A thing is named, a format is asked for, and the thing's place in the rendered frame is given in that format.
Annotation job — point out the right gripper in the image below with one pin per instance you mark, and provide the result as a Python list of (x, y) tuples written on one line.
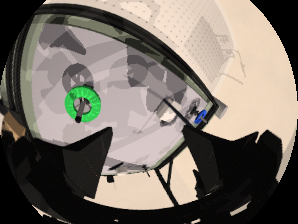
[(199, 182)]

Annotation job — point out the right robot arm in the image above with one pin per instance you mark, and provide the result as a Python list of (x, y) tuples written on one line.
[(202, 192)]

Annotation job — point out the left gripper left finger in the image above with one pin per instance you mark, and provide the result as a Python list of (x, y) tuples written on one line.
[(82, 161)]

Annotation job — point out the blue ring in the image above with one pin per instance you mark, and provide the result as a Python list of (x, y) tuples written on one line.
[(197, 120)]

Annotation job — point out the beige cylinder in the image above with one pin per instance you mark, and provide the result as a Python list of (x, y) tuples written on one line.
[(119, 170)]

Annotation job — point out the green ring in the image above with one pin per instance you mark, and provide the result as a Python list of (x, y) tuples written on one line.
[(85, 92)]

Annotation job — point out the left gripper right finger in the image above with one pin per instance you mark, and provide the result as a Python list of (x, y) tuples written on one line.
[(214, 156)]

